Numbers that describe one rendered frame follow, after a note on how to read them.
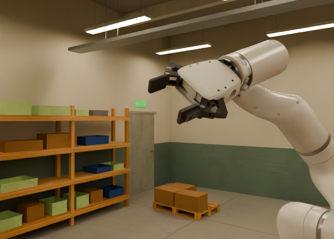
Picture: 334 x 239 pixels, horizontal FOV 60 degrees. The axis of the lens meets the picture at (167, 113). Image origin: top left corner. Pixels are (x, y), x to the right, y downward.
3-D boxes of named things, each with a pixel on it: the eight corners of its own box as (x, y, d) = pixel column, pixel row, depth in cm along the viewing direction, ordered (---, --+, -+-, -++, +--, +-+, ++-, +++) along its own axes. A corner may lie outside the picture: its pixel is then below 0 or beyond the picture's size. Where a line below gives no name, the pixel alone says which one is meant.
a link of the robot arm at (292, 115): (281, 128, 85) (220, 51, 75) (335, 128, 72) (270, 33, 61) (268, 152, 82) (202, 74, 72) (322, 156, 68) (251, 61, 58)
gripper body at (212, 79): (241, 102, 61) (202, 121, 56) (209, 75, 66) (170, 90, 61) (253, 74, 56) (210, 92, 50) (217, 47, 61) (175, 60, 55)
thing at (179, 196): (152, 208, 631) (152, 188, 632) (175, 200, 693) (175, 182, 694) (198, 220, 554) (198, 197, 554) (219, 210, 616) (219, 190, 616)
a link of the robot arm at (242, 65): (245, 99, 63) (236, 104, 61) (218, 76, 67) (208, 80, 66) (259, 68, 57) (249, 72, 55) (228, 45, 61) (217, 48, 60)
